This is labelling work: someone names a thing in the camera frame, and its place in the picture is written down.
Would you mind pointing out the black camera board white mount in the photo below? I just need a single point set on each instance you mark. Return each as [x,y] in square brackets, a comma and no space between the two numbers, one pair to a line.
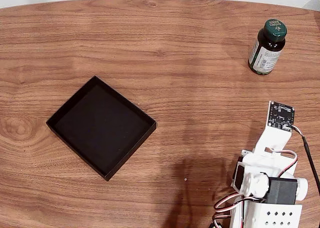
[280,116]

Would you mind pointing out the shallow black cardboard box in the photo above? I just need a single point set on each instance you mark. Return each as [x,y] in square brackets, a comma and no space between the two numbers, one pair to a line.
[100,128]

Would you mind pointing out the green-capped dark pill bottle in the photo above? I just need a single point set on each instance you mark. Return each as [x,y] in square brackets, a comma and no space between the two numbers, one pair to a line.
[265,55]

